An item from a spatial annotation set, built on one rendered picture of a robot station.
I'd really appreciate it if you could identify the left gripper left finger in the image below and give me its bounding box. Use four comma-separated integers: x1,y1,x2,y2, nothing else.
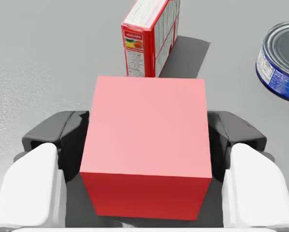
0,110,91,229

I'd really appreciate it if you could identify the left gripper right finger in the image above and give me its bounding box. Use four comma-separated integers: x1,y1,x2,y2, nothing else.
207,110,289,229

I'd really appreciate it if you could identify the pink cube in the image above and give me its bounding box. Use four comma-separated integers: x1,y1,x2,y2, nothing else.
79,75,213,221

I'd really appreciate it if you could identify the blue flat can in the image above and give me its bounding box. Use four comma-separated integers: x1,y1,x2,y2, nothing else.
255,21,289,105

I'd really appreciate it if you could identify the red and white carton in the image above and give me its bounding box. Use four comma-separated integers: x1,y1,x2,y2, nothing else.
121,0,181,78

